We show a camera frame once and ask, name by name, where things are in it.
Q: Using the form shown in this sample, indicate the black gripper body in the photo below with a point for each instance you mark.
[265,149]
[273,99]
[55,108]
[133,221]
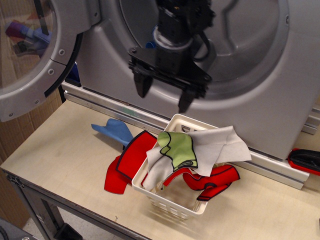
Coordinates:
[176,67]

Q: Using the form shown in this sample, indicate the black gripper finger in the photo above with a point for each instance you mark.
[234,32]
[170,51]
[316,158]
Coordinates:
[186,100]
[143,80]

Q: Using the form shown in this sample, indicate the dark blue cloth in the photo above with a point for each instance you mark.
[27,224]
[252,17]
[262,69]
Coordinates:
[150,45]

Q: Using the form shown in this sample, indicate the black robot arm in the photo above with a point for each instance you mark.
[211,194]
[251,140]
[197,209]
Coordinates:
[180,43]

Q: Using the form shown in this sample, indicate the grey toy washing machine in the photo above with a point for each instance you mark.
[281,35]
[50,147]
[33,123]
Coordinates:
[265,76]

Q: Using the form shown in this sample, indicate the white plastic laundry basket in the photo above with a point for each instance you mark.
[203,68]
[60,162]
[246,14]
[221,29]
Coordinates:
[177,199]

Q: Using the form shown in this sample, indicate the round transparent machine door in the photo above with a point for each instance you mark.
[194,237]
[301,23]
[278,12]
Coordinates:
[39,44]

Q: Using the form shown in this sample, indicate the green cloth with black trim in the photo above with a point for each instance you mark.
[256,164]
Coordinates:
[179,148]

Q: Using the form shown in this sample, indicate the light blue cloth on table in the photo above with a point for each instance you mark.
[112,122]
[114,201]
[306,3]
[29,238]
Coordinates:
[115,129]

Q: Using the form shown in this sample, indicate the grey white cloth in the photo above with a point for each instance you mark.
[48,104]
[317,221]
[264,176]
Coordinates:
[211,146]

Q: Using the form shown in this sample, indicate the red cloth in basket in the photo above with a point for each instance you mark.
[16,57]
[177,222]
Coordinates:
[219,180]

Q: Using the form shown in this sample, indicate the red cloth beside basket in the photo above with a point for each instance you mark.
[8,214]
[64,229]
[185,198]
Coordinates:
[124,167]

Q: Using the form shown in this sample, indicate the red and black tool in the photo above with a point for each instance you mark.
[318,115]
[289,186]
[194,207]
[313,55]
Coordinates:
[305,160]

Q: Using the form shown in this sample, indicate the aluminium extrusion rail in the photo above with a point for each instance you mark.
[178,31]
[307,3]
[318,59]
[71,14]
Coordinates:
[261,163]

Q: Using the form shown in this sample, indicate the metal table frame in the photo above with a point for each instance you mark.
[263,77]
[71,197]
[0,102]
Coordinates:
[43,207]

